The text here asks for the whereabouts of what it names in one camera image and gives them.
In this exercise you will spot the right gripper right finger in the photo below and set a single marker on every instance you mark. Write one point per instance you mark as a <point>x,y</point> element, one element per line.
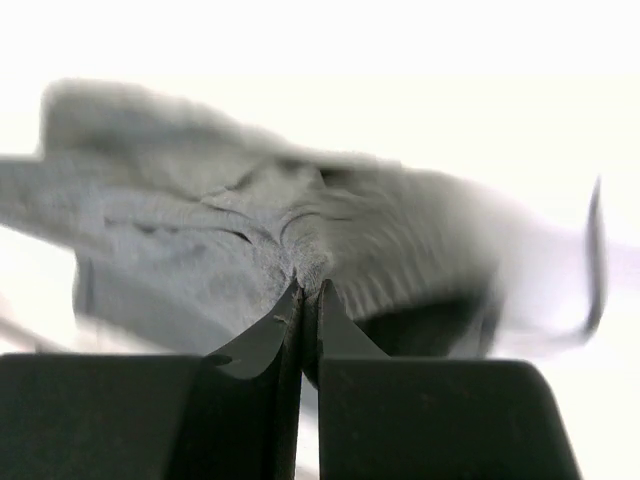
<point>383,417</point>

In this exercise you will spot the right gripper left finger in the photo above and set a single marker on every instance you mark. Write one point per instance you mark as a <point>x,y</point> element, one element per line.
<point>232,414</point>

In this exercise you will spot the grey shorts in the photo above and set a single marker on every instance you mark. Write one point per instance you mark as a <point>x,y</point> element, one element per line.
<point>188,226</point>

